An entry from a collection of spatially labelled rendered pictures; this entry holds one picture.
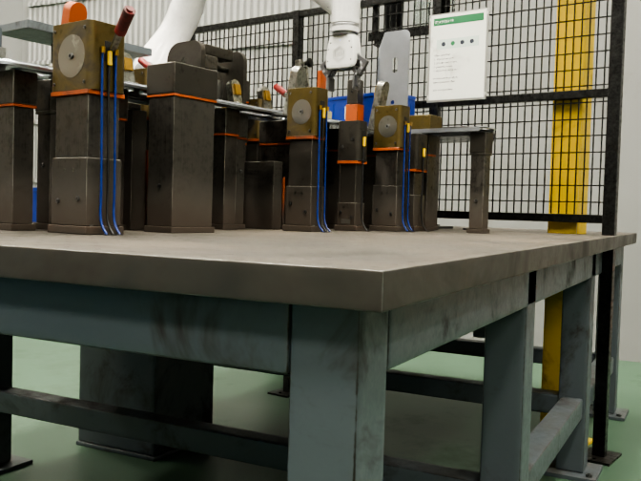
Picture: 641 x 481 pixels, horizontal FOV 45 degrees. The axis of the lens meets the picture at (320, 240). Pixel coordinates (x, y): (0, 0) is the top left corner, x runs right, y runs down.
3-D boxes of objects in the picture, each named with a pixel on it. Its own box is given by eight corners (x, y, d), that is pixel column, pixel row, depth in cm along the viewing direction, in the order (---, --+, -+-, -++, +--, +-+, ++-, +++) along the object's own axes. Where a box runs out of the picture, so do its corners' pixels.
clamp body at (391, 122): (404, 233, 209) (409, 103, 208) (368, 231, 216) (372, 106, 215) (417, 233, 214) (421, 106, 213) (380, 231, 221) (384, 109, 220)
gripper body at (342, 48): (323, 31, 230) (322, 69, 231) (352, 27, 224) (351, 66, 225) (338, 36, 236) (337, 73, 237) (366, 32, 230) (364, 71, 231)
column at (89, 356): (75, 444, 241) (79, 233, 238) (140, 422, 268) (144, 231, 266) (154, 461, 227) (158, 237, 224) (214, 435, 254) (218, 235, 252)
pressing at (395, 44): (405, 135, 248) (409, 29, 247) (375, 136, 255) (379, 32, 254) (406, 135, 249) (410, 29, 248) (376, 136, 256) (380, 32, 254)
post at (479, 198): (482, 233, 219) (485, 131, 218) (465, 232, 222) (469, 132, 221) (489, 233, 223) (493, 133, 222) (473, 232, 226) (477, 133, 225)
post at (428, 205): (425, 230, 230) (429, 133, 229) (411, 230, 233) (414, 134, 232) (433, 230, 234) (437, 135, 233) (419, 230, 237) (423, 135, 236)
